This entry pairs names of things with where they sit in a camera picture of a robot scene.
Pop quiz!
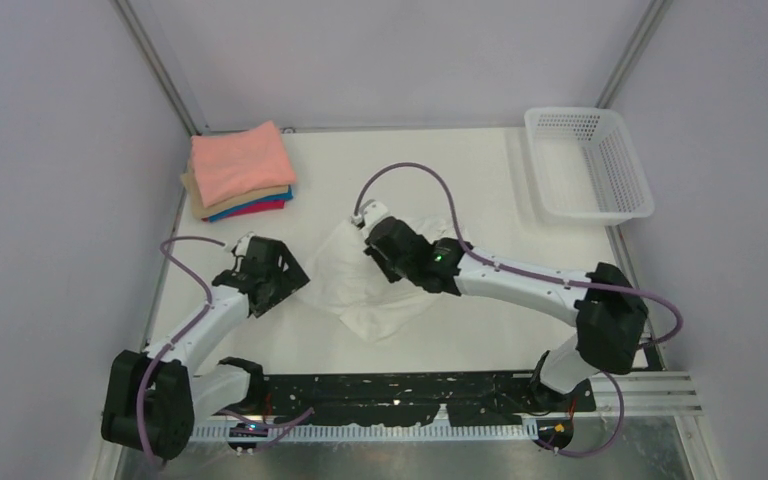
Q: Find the white printed t-shirt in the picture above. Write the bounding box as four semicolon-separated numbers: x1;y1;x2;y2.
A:
299;220;441;343

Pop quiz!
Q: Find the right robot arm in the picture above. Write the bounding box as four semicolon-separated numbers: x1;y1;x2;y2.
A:
360;216;648;411

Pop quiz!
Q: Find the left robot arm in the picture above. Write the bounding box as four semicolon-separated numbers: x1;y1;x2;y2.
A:
100;233;309;460

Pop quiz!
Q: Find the folded magenta t-shirt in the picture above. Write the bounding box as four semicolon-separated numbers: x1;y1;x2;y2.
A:
225;199;286;218

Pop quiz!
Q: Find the folded pink t-shirt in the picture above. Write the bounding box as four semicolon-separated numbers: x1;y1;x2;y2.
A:
190;121;297;206

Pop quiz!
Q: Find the folded tan t-shirt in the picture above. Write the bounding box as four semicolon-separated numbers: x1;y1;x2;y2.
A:
180;167;290;220

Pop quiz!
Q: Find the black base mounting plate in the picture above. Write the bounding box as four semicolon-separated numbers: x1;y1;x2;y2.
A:
237;370;596;427

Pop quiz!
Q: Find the white plastic laundry basket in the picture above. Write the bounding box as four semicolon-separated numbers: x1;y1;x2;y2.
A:
524;107;655;227

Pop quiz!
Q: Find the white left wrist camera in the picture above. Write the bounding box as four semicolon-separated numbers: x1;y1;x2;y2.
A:
223;231;255;258

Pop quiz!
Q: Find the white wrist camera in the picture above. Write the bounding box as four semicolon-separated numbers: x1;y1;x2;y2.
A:
223;231;255;258
350;199;390;229

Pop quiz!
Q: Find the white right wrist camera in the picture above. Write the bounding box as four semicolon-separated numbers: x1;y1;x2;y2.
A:
350;199;390;229

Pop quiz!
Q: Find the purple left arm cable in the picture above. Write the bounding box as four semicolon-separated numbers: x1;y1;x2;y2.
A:
135;236;233;465

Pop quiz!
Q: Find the white slotted cable duct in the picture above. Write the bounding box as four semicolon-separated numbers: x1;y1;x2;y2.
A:
184;419;538;446

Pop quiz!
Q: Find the aluminium frame rail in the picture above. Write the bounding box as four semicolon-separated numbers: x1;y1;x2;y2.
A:
111;0;200;135

